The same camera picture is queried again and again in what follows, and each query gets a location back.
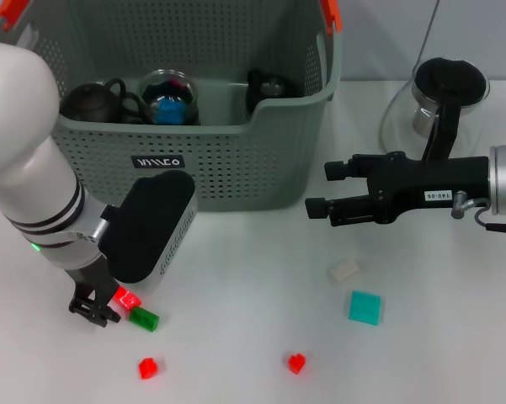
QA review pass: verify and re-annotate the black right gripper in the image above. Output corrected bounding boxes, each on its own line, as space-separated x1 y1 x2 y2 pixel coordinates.
305 151 492 227

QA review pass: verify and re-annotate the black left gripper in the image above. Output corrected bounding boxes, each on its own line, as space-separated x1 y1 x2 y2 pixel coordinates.
65 257 122 327

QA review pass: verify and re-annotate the bright red-orange building block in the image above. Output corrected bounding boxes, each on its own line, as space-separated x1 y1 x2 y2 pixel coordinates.
112 288 142 311

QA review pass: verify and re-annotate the small green building block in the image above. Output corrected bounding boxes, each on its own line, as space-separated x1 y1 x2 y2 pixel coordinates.
128 306 161 333

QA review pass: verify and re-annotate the blue square building block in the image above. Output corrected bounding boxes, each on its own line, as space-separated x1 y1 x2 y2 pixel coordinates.
155 98 184 125

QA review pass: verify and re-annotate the small red building block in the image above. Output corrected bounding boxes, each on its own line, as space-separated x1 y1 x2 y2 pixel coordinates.
137 357 159 380
286 353 307 375

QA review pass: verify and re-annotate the white building block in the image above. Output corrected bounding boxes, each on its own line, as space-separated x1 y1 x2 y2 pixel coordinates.
331 258 360 282

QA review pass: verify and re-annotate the grey-green perforated storage basket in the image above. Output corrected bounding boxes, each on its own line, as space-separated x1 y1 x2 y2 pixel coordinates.
0 0 345 211

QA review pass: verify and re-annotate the teal square building block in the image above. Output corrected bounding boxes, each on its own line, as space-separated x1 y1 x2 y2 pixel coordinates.
347 290 383 327

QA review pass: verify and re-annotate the black clay teapot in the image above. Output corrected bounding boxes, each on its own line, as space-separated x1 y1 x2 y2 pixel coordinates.
58 78 125 124

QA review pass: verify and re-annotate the right arm gripper cable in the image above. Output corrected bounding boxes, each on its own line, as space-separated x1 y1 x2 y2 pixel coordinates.
451 191 506 235

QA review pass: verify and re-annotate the glass pitcher with black handle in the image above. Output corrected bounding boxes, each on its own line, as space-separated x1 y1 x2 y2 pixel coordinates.
378 57 492 163

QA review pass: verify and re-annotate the orange basket handle clip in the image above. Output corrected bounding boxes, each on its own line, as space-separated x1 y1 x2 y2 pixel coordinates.
319 0 344 35
0 0 29 31

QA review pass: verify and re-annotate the thin grey wall cable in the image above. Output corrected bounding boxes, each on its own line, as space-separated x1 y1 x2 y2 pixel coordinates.
411 0 442 72

